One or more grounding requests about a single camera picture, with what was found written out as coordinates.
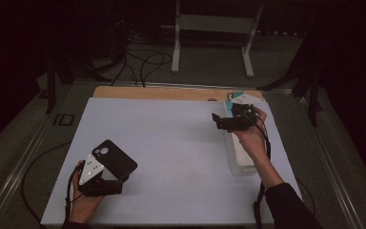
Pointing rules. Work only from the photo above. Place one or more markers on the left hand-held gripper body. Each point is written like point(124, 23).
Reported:
point(90, 170)

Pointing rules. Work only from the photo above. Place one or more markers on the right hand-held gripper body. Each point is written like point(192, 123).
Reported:
point(239, 120)

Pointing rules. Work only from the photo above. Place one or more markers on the black phone case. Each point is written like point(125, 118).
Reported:
point(119, 160)

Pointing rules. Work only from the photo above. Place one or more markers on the blue phone case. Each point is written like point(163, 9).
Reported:
point(236, 94)

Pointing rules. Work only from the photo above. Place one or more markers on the white plastic bin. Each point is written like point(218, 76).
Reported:
point(239, 159)

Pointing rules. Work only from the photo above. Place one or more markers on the person's right hand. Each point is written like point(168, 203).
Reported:
point(254, 140)

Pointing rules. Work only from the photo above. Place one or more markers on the person's left hand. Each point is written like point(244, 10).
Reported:
point(82, 208)

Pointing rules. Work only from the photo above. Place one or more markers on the white table mat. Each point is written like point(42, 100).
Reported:
point(171, 159)

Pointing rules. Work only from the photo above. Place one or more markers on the black stand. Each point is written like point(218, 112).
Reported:
point(313, 95)
point(51, 86)

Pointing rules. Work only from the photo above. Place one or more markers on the white metal stand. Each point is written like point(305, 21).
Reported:
point(216, 24)

